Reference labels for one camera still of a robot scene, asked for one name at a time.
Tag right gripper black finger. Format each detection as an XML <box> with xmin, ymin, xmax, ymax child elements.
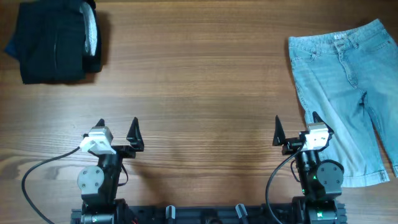
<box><xmin>312</xmin><ymin>111</ymin><xmax>335</xmax><ymax>136</ymax></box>
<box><xmin>272</xmin><ymin>115</ymin><xmax>286</xmax><ymax>146</ymax></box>

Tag light blue denim shorts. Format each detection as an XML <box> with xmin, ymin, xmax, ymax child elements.
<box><xmin>288</xmin><ymin>20</ymin><xmax>397</xmax><ymax>187</ymax></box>

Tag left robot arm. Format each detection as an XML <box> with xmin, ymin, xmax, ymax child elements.
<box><xmin>77</xmin><ymin>118</ymin><xmax>144</xmax><ymax>224</ymax></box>

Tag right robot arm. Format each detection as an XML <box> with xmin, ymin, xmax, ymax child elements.
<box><xmin>266</xmin><ymin>112</ymin><xmax>348</xmax><ymax>224</ymax></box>

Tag black fabric storage bag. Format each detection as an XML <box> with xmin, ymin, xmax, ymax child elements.
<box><xmin>5</xmin><ymin>0</ymin><xmax>102</xmax><ymax>84</ymax></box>

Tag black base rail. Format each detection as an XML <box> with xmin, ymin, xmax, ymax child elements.
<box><xmin>70</xmin><ymin>203</ymin><xmax>348</xmax><ymax>224</ymax></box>

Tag left black cable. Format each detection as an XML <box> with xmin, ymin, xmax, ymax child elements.
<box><xmin>21</xmin><ymin>146</ymin><xmax>81</xmax><ymax>224</ymax></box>

